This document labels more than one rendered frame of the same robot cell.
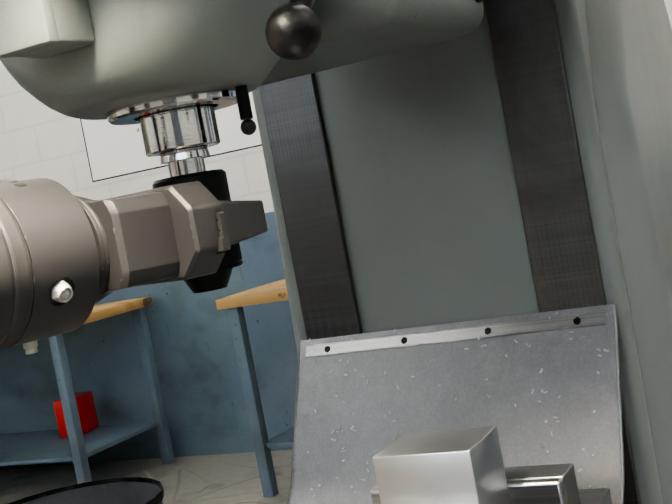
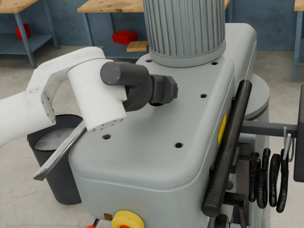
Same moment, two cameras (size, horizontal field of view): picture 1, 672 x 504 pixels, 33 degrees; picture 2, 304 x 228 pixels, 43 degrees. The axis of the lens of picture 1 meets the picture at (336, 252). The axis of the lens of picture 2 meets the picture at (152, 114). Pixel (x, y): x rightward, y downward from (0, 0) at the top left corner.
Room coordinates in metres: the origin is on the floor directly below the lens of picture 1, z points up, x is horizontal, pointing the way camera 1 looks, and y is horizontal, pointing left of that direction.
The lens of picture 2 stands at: (0.00, 0.15, 2.33)
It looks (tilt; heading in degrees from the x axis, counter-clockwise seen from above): 34 degrees down; 356
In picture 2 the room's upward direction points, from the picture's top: 9 degrees counter-clockwise
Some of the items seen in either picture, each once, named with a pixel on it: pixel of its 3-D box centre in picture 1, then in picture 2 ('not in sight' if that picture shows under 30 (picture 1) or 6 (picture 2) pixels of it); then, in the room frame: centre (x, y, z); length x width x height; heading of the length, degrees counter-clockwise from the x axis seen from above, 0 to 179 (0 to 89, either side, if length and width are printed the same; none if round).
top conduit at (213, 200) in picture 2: not in sight; (229, 135); (0.67, -0.06, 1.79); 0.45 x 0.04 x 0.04; 152
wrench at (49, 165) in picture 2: not in sight; (73, 136); (0.63, 0.26, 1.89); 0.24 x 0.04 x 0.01; 149
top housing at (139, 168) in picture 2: not in sight; (163, 127); (0.72, 0.08, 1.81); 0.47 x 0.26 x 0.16; 152
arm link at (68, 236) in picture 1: (80, 254); not in sight; (0.64, 0.14, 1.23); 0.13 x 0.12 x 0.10; 47
